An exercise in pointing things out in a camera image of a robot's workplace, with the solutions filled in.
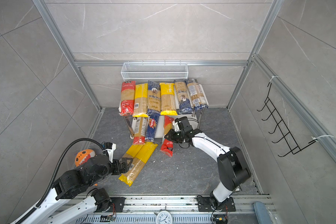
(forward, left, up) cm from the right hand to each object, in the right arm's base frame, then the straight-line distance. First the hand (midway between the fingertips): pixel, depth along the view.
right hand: (165, 135), depth 87 cm
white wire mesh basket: (+42, +7, +20) cm, 47 cm away
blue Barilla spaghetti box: (+15, +10, -2) cm, 18 cm away
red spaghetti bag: (-8, -1, +2) cm, 9 cm away
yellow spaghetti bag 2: (-5, +23, -10) cm, 25 cm away
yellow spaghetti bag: (-7, +18, -11) cm, 22 cm away
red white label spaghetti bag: (+10, +18, -3) cm, 21 cm away
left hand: (-18, +19, +8) cm, 27 cm away
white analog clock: (-41, +1, -10) cm, 43 cm away
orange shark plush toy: (-11, +50, -3) cm, 52 cm away
